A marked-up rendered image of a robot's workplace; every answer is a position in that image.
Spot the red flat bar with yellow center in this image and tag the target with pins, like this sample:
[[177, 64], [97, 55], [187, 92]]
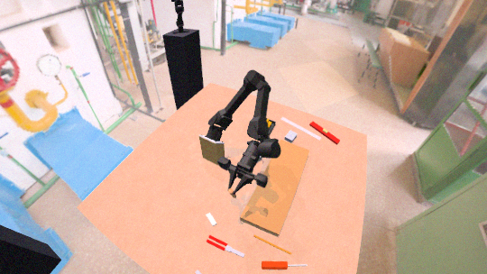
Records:
[[326, 133]]

